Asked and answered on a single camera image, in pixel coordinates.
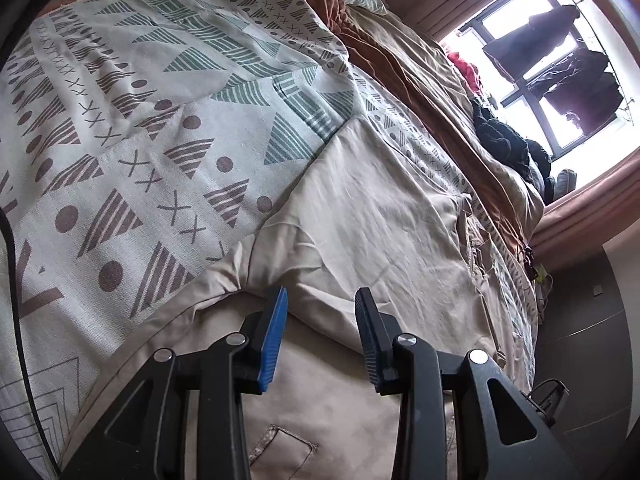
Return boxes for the hanging dark jacket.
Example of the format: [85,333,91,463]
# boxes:
[482,4,581,81]

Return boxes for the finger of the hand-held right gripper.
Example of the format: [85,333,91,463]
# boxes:
[530,379,571,428]

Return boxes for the black cable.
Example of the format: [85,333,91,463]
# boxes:
[0,204,57,467]

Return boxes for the pile of dark clothes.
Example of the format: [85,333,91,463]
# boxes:
[470,95,556,201]

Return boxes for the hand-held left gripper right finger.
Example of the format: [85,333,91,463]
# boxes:
[354,287,581,480]

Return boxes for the beige pants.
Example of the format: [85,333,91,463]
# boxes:
[60,115,538,480]

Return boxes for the red cloth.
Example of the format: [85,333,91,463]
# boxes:
[447,50,483,96]

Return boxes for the dark framed window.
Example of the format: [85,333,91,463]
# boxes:
[440,0,628,157]

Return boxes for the brown duvet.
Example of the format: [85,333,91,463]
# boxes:
[295,0,546,261]

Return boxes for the grey cloth bundle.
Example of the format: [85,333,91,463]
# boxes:
[554,168,579,194]

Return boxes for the patterned white blanket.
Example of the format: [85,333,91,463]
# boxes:
[0,0,543,480]

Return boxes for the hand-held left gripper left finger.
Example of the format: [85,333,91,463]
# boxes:
[60,286,289,480]

